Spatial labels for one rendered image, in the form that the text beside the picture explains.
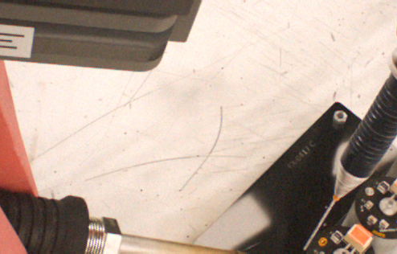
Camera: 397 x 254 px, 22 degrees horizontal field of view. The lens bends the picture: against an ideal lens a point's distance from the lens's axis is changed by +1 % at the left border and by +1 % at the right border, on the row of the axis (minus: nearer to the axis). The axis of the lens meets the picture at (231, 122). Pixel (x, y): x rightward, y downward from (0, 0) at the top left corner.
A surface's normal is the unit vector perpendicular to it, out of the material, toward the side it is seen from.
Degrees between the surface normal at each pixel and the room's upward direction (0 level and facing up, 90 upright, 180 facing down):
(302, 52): 0
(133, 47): 90
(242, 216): 0
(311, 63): 0
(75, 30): 90
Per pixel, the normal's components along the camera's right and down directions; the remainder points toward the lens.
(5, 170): 0.03, 0.85
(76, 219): -0.09, -0.51
